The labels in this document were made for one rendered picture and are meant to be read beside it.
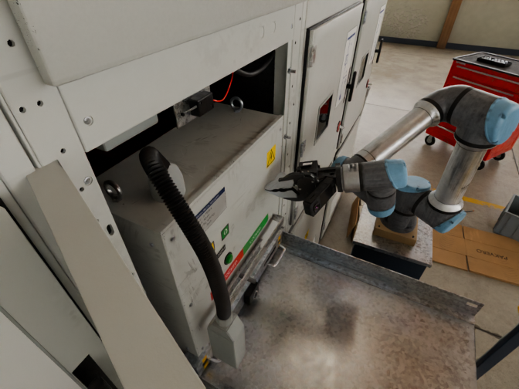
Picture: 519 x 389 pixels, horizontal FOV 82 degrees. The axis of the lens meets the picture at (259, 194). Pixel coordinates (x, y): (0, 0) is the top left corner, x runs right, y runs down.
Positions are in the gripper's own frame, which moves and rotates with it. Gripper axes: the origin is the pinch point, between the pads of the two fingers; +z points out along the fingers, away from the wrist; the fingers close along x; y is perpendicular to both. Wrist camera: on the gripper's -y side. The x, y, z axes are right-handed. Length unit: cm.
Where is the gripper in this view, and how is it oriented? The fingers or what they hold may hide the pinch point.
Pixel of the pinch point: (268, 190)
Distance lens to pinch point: 83.9
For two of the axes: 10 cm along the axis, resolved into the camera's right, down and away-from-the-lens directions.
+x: -2.6, -7.8, -5.8
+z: -9.4, 0.8, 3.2
